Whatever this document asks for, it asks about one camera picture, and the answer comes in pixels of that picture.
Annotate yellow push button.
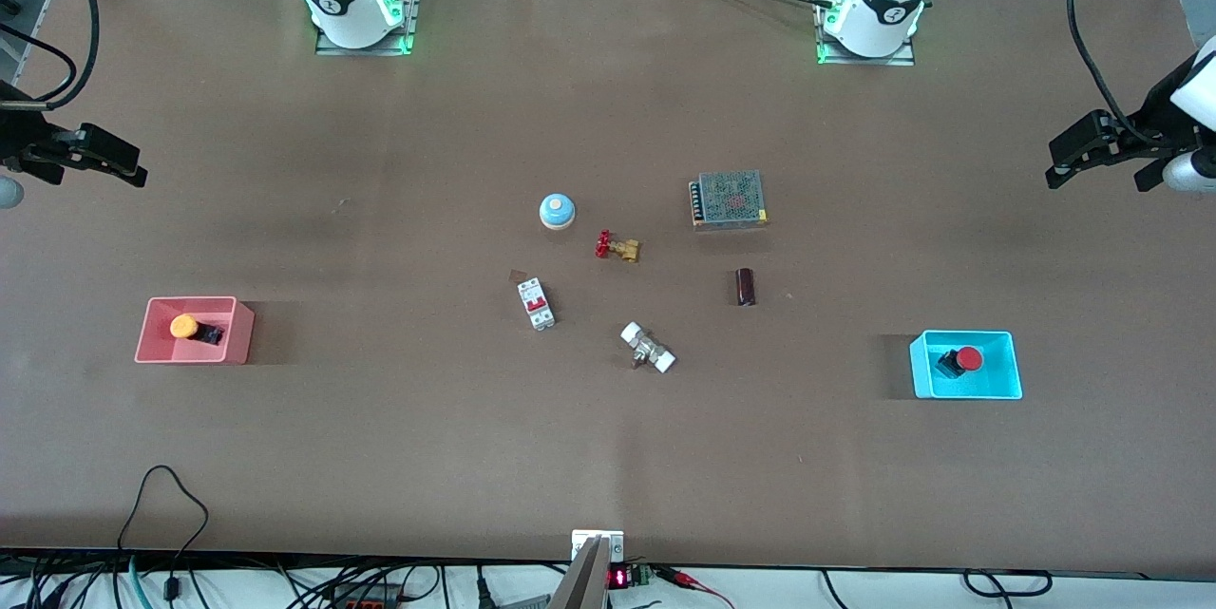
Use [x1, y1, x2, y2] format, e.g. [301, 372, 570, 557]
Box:
[169, 314, 227, 347]

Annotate red push button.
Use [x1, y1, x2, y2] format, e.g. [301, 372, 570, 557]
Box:
[936, 346, 985, 380]

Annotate pink plastic bin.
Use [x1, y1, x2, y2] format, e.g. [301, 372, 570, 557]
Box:
[134, 295, 256, 366]

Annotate cyan plastic bin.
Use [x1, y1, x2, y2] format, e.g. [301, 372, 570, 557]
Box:
[909, 330, 1024, 401]

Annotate metal mesh power supply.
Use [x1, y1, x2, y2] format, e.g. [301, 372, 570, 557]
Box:
[689, 170, 770, 231]

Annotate blue dome bell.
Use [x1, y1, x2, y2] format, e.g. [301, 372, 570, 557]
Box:
[539, 193, 578, 231]

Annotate white red circuit breaker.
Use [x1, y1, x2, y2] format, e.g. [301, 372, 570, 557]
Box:
[517, 277, 558, 332]

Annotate metal fitting white ends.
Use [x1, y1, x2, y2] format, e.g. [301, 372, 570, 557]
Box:
[619, 321, 677, 374]

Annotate red clip lead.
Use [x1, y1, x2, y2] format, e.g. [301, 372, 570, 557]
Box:
[655, 566, 737, 609]

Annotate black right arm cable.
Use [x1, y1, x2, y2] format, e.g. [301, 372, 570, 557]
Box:
[0, 0, 102, 111]

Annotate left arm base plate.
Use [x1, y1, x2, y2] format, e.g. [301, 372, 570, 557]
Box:
[815, 0, 918, 68]

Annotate black looped cable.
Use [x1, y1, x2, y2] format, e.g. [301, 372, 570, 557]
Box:
[116, 465, 212, 605]

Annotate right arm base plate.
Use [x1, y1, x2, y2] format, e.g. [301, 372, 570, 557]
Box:
[315, 0, 424, 57]

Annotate teal cable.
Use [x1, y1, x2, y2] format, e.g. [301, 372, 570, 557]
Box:
[126, 554, 155, 609]

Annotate black coiled cable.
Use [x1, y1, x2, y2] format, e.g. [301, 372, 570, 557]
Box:
[962, 569, 1054, 599]

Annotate brass valve red handle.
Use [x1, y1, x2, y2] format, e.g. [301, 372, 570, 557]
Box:
[595, 230, 642, 264]

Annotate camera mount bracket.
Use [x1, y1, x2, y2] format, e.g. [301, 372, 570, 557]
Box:
[549, 529, 626, 609]

